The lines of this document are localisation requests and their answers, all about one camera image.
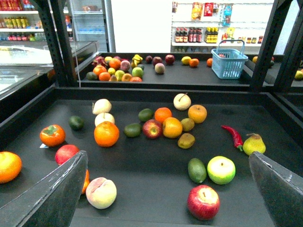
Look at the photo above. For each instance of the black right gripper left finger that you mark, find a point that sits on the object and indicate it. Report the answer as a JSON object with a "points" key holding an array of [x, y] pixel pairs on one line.
{"points": [[52, 201]]}

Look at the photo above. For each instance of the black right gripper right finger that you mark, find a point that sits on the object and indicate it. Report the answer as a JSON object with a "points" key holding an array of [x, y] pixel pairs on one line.
{"points": [[281, 190]]}

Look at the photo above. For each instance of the black fruit shelf tray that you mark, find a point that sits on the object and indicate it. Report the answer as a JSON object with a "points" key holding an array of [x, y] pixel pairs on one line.
{"points": [[151, 175]]}

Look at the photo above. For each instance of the drinks shelf left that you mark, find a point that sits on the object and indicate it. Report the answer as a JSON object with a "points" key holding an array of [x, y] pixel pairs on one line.
{"points": [[20, 21]]}

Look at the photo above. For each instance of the orange grapefruit front left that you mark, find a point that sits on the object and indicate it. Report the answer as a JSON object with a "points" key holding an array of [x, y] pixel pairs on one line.
{"points": [[86, 182]]}

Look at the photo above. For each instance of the red peach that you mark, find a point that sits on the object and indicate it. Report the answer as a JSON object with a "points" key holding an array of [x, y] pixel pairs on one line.
{"points": [[65, 152]]}

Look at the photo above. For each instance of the pale peach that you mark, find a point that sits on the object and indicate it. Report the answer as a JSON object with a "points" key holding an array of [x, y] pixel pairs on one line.
{"points": [[101, 193]]}

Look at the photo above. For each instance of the yellow green pear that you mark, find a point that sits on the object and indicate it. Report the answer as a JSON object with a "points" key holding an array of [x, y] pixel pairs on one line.
{"points": [[253, 143]]}

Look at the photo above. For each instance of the orange fruit far left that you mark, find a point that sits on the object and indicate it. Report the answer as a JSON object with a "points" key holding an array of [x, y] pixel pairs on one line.
{"points": [[10, 166]]}

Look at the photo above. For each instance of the white price tag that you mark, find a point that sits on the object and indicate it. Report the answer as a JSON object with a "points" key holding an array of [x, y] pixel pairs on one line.
{"points": [[43, 146]]}

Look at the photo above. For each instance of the red chili pepper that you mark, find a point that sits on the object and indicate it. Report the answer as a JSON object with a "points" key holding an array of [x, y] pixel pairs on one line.
{"points": [[237, 139]]}

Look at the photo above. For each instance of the green apple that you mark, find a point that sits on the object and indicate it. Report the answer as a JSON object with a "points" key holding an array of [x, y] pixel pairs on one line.
{"points": [[221, 170]]}

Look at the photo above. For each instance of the orange persimmon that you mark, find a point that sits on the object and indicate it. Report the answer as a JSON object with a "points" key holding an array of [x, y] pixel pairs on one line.
{"points": [[53, 135]]}

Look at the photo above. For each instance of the large red apple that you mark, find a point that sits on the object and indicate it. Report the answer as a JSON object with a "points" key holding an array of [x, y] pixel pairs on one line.
{"points": [[203, 202]]}

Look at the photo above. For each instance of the small dark green lime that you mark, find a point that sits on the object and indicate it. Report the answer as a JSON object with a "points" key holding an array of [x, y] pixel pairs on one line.
{"points": [[76, 123]]}

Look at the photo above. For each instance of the green avocado near apple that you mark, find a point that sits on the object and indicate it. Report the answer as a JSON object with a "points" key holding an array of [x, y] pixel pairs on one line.
{"points": [[196, 170]]}

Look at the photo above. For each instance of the large orange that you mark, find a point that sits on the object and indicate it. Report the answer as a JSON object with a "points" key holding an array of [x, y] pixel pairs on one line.
{"points": [[106, 134]]}

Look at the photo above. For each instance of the white pear front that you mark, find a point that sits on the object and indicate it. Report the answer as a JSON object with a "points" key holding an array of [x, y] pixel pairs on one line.
{"points": [[104, 117]]}

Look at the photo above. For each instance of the brown kiwi front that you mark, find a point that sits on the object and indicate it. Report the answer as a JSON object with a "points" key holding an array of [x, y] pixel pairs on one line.
{"points": [[186, 141]]}

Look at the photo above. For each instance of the brown kiwi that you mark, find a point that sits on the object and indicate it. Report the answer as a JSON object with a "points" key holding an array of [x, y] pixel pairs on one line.
{"points": [[186, 141], [187, 124]]}

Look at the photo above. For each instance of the white pear back left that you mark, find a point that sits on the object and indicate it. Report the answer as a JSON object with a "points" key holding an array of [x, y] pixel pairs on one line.
{"points": [[101, 106]]}

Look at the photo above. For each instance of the green lime centre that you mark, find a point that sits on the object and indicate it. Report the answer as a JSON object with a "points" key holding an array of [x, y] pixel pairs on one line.
{"points": [[132, 130]]}

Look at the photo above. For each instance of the golden round pear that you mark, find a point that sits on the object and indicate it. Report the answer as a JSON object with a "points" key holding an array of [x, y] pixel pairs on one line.
{"points": [[197, 113]]}

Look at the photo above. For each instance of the brown kiwi back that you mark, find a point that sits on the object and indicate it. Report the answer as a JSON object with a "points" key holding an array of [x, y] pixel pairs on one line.
{"points": [[187, 124]]}

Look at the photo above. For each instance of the small red yellow apple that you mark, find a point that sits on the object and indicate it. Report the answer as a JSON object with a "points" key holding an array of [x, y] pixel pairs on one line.
{"points": [[152, 129]]}

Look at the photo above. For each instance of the yellow orange fruit centre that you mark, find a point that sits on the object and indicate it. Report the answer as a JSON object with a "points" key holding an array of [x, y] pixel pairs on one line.
{"points": [[172, 128]]}

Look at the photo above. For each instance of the green lime back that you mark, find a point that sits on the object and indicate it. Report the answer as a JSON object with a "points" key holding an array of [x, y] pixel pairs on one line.
{"points": [[145, 114]]}

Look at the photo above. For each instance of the white round pear back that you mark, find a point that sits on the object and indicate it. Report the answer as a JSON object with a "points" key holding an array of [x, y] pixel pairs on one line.
{"points": [[182, 101]]}

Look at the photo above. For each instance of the blue shopping basket far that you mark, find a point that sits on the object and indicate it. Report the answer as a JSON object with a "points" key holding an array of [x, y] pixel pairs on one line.
{"points": [[228, 63]]}

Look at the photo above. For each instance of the small orange tangerine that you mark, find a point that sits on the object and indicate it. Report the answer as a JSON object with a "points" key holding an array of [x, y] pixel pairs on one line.
{"points": [[161, 114]]}

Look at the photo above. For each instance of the glass freezer chest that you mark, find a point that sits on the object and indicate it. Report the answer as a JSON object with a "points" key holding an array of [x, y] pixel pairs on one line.
{"points": [[21, 60]]}

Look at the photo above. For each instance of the pile of far fruits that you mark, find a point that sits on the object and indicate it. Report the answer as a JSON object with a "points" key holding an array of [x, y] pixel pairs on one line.
{"points": [[117, 69]]}

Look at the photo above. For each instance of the dark sauce bottles row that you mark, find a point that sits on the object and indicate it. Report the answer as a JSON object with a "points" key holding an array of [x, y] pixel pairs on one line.
{"points": [[208, 35]]}

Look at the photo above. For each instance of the black shelf post right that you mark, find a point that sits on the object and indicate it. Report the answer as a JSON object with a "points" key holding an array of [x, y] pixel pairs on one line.
{"points": [[272, 33]]}

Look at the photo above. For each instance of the black shelf post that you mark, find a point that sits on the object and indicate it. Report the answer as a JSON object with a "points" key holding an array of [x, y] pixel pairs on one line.
{"points": [[272, 33], [54, 26]]}

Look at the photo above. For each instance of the black shelf post left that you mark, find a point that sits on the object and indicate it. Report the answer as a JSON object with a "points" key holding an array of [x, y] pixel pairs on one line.
{"points": [[54, 26]]}

